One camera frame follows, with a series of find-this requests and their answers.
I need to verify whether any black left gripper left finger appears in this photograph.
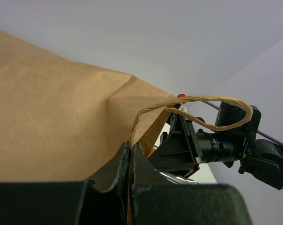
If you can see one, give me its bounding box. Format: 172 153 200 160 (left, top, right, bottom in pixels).
0 142 130 225

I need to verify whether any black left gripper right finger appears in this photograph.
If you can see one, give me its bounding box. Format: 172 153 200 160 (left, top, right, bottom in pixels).
130 144 252 225

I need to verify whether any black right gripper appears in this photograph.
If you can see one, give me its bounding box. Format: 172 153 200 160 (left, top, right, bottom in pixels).
148 113 243 178

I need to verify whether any brown paper bag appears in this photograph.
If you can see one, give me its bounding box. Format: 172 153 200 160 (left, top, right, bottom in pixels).
0 27 253 225

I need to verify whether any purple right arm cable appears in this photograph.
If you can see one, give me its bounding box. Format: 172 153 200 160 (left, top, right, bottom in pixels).
202 100 283 150

